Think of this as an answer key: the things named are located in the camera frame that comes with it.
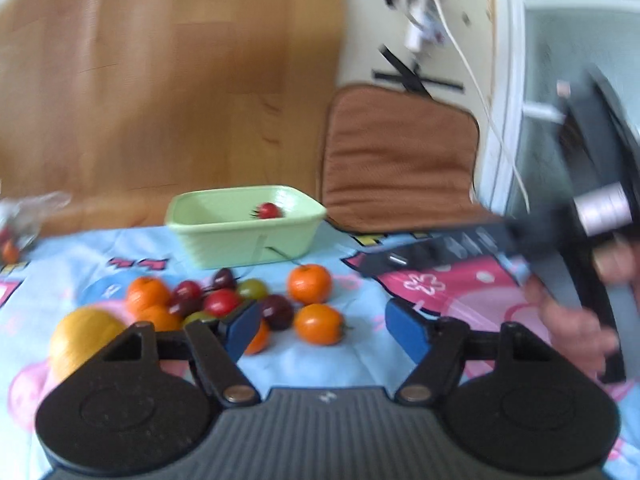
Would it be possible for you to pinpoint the white wall charger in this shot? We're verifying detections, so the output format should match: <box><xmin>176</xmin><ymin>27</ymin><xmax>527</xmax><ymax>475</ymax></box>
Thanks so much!
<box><xmin>397</xmin><ymin>0</ymin><xmax>446</xmax><ymax>55</ymax></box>

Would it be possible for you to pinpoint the small orange mandarin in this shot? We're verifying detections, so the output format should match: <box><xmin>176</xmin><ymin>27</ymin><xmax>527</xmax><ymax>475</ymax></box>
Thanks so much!
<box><xmin>288</xmin><ymin>264</ymin><xmax>333</xmax><ymax>306</ymax></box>

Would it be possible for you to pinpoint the red tomato in basket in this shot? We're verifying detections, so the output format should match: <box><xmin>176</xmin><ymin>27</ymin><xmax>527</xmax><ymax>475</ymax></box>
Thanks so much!
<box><xmin>252</xmin><ymin>202</ymin><xmax>283</xmax><ymax>220</ymax></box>

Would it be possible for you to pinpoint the white door frame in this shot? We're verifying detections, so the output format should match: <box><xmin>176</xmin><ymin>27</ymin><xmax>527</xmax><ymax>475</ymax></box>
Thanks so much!
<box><xmin>476</xmin><ymin>0</ymin><xmax>526</xmax><ymax>214</ymax></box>

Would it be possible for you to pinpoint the large yellow grapefruit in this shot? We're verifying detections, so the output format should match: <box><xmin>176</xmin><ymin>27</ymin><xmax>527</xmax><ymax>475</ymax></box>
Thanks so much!
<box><xmin>48</xmin><ymin>306</ymin><xmax>127</xmax><ymax>382</ymax></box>

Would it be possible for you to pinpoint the right human hand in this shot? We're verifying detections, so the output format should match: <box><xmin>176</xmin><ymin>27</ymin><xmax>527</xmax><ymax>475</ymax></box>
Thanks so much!
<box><xmin>523</xmin><ymin>237</ymin><xmax>639</xmax><ymax>378</ymax></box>

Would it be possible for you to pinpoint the orange mandarin with stem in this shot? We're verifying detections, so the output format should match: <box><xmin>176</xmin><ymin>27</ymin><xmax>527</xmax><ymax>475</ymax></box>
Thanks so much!
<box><xmin>134</xmin><ymin>304</ymin><xmax>182</xmax><ymax>332</ymax></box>

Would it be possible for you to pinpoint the dark red cherry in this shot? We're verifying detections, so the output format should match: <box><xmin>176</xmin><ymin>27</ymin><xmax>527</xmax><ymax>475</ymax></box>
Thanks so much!
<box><xmin>170</xmin><ymin>280</ymin><xmax>203</xmax><ymax>318</ymax></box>

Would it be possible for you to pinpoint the dark purple plum cherry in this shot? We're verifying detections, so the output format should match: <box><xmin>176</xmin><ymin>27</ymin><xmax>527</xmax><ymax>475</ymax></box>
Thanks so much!
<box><xmin>210</xmin><ymin>268</ymin><xmax>236</xmax><ymax>290</ymax></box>

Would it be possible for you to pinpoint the light green plastic basket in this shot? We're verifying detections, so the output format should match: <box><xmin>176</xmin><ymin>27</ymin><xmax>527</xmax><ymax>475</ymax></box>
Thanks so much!
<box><xmin>165</xmin><ymin>185</ymin><xmax>326</xmax><ymax>270</ymax></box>

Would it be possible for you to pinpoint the white power cable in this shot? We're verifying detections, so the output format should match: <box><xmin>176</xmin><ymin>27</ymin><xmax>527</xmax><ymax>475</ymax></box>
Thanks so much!
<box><xmin>432</xmin><ymin>0</ymin><xmax>532</xmax><ymax>214</ymax></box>

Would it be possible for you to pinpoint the olive green tomato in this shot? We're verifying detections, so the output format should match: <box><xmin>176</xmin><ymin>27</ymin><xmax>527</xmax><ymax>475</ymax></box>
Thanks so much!
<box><xmin>236</xmin><ymin>278</ymin><xmax>270</xmax><ymax>301</ymax></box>

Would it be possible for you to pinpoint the brown seat cushion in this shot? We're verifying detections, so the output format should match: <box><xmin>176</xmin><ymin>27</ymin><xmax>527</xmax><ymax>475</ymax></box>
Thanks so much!
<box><xmin>317</xmin><ymin>84</ymin><xmax>495</xmax><ymax>234</ymax></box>

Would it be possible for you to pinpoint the wooden headboard panel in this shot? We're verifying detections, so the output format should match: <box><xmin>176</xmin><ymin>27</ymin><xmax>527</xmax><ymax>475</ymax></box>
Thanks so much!
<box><xmin>1</xmin><ymin>0</ymin><xmax>344</xmax><ymax>234</ymax></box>

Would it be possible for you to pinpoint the red cherry tomato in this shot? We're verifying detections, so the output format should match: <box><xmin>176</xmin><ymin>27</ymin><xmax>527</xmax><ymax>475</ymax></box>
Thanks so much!
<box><xmin>203</xmin><ymin>288</ymin><xmax>242</xmax><ymax>318</ymax></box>

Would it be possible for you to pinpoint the clear plastic fruit bag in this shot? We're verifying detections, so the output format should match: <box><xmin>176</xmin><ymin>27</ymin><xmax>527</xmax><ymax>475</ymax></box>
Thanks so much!
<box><xmin>1</xmin><ymin>191</ymin><xmax>72</xmax><ymax>266</ymax></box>

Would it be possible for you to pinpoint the orange cherry tomato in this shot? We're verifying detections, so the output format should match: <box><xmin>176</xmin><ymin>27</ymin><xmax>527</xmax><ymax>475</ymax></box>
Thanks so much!
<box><xmin>294</xmin><ymin>304</ymin><xmax>345</xmax><ymax>346</ymax></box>

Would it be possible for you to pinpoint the cartoon pig tablecloth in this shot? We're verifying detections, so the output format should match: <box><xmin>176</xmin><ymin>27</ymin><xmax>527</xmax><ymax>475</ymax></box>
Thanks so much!
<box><xmin>0</xmin><ymin>219</ymin><xmax>640</xmax><ymax>480</ymax></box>

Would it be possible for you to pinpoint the orange tomato in basket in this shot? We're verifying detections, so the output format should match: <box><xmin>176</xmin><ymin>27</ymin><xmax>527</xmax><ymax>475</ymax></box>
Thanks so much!
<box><xmin>244</xmin><ymin>320</ymin><xmax>271</xmax><ymax>356</ymax></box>

